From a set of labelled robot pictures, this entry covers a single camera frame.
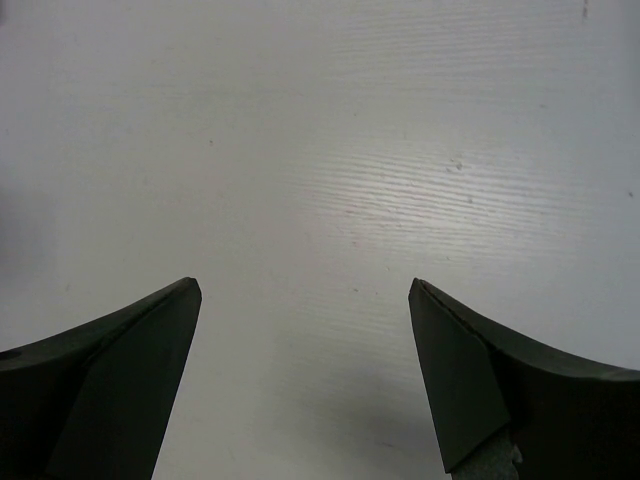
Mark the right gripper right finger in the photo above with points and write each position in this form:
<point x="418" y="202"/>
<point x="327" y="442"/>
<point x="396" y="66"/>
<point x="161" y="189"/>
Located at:
<point x="505" y="406"/>

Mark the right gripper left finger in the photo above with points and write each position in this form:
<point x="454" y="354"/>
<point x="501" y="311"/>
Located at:
<point x="94" y="402"/>

